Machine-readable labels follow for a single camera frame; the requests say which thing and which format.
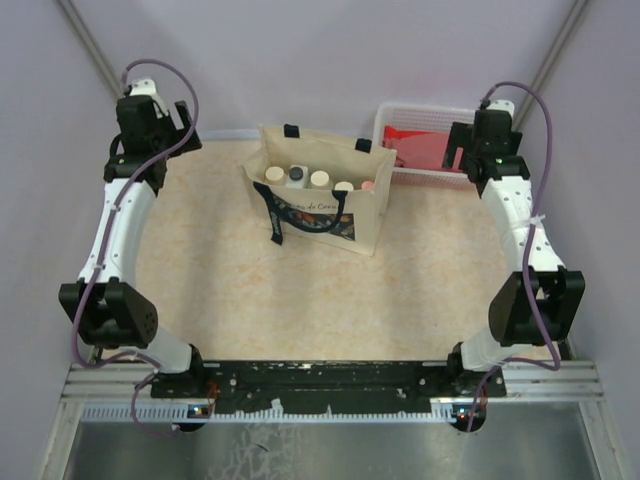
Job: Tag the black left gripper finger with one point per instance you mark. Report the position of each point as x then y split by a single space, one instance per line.
193 143
184 114

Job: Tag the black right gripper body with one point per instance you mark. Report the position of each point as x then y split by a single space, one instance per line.
514 138

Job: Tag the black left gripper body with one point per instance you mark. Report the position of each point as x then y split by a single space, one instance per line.
167 137

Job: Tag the beige bottle cream cap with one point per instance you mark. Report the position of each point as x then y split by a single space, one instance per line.
275 175

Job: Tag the white bottle dark cap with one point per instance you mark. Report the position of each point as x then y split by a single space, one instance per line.
297 177

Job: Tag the green bottle beige cap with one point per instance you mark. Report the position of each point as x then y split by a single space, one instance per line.
320 180

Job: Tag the beige canvas tote bag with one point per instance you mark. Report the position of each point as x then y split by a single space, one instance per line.
347 220

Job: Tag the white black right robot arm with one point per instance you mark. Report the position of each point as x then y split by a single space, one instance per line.
538 302

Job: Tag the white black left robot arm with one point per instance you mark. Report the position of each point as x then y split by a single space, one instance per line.
103 304

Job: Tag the red cloth in basket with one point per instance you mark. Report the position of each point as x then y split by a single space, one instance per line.
419 150

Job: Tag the white plastic mesh basket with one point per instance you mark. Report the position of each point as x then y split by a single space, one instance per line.
420 117

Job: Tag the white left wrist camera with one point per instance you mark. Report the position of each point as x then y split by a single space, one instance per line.
147 87

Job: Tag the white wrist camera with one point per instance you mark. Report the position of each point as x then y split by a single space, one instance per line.
147 87
498 105

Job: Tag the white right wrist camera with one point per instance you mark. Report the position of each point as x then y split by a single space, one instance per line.
498 105

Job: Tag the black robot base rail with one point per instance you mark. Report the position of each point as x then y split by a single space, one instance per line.
308 387

